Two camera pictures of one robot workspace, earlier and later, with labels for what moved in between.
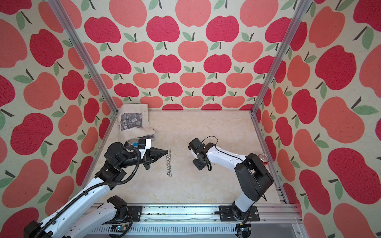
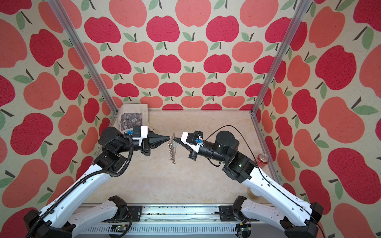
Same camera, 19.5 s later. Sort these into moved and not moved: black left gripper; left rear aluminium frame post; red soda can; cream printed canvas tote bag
Moved: black left gripper
Not moved: left rear aluminium frame post; red soda can; cream printed canvas tote bag
